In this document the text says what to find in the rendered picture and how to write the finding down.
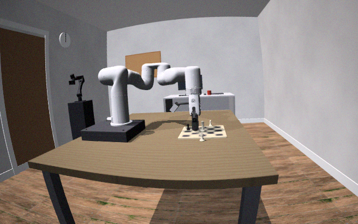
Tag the chessboard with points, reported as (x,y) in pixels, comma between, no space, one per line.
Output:
(210,132)

